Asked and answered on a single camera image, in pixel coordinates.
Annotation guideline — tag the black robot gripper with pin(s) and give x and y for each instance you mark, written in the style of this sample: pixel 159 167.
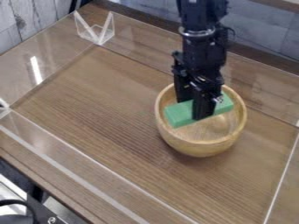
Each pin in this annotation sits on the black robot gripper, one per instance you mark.
pixel 197 66

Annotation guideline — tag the green rectangular block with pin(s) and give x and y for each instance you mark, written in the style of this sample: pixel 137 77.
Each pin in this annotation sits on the green rectangular block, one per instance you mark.
pixel 178 113

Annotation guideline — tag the round wooden bowl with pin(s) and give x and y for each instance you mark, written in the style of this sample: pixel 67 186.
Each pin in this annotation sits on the round wooden bowl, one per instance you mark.
pixel 207 137

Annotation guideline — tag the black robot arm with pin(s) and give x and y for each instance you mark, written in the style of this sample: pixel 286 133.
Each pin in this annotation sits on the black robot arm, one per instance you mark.
pixel 202 13

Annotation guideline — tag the clear acrylic corner bracket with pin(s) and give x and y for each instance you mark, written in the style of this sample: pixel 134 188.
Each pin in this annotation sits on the clear acrylic corner bracket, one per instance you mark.
pixel 95 33

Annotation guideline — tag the clear acrylic tray wall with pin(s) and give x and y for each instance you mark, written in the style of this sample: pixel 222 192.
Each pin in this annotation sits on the clear acrylic tray wall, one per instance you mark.
pixel 101 195

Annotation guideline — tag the black metal bracket with bolt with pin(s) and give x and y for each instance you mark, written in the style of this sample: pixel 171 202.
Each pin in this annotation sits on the black metal bracket with bolt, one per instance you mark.
pixel 46 216

